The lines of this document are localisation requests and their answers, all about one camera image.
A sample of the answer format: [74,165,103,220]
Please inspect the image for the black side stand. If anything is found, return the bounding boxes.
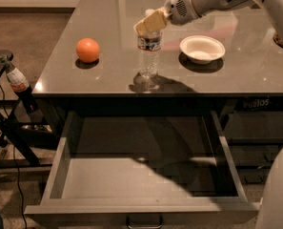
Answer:
[0,50,58,169]

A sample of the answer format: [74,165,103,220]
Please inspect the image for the black cable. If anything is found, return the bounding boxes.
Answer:
[0,65,30,229]

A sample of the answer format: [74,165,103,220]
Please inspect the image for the orange ball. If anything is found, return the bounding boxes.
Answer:
[76,38,100,63]

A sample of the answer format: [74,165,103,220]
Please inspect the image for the open grey top drawer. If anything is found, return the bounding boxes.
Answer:
[25,113,259,229]

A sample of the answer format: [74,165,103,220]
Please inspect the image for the dark lower cabinet drawers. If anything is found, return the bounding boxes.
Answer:
[223,95,283,186]

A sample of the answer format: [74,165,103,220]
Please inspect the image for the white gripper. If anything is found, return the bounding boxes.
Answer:
[133,0,200,36]

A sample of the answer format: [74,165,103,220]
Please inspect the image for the metal drawer handle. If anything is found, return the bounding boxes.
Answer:
[126,217,163,229]

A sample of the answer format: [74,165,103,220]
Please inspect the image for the clear plastic water bottle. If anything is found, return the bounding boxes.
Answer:
[137,31,162,78]

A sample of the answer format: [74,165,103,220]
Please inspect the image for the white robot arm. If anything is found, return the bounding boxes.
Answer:
[134,0,283,229]

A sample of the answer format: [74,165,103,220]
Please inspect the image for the cola bottle with red label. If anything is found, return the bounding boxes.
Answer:
[0,54,38,114]

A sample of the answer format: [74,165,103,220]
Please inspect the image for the white paper bowl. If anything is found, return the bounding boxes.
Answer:
[179,35,226,65]

